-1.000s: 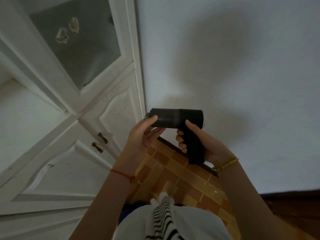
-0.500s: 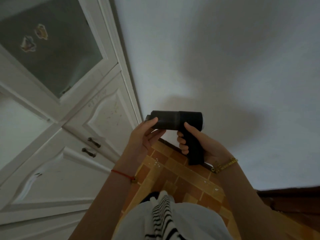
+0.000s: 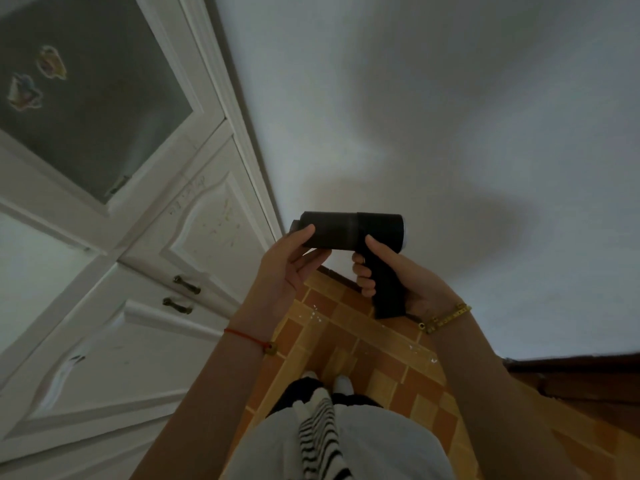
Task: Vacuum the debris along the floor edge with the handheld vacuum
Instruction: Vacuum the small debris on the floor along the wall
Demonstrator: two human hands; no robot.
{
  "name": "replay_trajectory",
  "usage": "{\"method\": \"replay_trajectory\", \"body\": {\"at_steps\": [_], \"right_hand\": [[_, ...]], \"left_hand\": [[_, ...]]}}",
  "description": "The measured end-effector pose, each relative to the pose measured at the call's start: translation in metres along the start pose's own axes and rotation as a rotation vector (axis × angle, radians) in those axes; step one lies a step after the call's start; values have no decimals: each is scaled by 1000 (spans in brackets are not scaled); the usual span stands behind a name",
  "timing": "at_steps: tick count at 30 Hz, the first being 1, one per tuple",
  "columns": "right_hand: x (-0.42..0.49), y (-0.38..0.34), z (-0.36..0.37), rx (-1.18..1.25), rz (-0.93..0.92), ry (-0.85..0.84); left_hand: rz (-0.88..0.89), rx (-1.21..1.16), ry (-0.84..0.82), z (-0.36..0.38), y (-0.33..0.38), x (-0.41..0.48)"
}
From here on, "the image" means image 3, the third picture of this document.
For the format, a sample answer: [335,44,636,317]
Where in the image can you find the dark brown wooden furniture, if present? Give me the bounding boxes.
[503,352,640,438]

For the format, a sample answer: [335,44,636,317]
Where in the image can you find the black handheld hair dryer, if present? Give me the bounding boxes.
[290,211,407,321]

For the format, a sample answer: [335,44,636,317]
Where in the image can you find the colourful cartoon sticker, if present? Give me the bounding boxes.
[6,73,44,112]
[35,44,68,81]

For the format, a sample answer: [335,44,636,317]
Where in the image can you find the person's right forearm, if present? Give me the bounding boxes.
[425,311,583,480]

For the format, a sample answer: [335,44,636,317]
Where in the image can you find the red string bracelet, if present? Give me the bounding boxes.
[223,327,279,357]

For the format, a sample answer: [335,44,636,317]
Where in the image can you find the person's left hand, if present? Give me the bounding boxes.
[229,224,333,348]

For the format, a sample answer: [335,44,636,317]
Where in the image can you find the white wooden cabinet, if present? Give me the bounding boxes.
[0,0,285,480]

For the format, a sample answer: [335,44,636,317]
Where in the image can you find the frosted glass cabinet door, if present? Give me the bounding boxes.
[0,0,227,218]

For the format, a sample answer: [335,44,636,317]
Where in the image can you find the person's right hand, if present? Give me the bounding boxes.
[351,235,466,327]

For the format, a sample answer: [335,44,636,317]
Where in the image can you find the person's left forearm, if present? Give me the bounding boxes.
[129,329,274,480]

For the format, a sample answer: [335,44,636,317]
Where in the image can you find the white garment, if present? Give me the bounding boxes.
[224,404,457,480]

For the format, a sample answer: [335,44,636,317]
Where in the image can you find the gold chain bracelet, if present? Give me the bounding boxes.
[418,303,473,335]

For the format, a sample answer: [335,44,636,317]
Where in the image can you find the black trousers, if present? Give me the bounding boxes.
[268,377,383,416]

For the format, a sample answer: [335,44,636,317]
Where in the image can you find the black white striped cloth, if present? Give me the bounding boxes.
[292,387,354,480]

